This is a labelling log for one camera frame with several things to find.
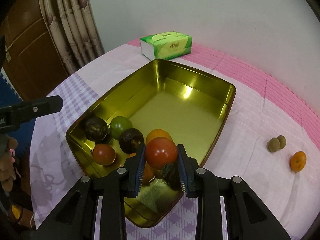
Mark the blue foam floor mat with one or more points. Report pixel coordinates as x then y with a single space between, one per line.
12 95

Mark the beige patterned curtain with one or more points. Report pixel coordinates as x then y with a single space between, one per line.
70 17

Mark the pink and purple checked blanket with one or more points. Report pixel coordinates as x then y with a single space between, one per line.
250 110

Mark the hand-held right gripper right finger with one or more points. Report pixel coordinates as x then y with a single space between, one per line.
183 175

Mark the dark passion fruit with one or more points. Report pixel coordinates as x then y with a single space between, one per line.
171 175
131 140
96 129

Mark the small orange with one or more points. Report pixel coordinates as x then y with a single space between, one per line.
156 133

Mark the small olive tomato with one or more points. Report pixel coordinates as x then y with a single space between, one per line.
273 145

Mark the brown wooden door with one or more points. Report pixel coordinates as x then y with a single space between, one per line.
27 50

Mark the gold metal tin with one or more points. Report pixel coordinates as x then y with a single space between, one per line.
175 110

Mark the red tomato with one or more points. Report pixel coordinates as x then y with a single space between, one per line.
160 152
103 153

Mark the green tissue box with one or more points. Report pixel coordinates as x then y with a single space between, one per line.
170 45

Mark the small brown longan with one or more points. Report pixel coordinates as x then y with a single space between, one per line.
282 141

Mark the brown plush toy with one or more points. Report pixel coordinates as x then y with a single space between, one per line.
7 160

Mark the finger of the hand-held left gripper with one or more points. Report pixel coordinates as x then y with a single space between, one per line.
35 109

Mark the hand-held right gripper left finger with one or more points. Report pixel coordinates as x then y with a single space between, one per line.
140 175

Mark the green tomato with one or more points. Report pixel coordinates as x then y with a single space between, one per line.
121 126

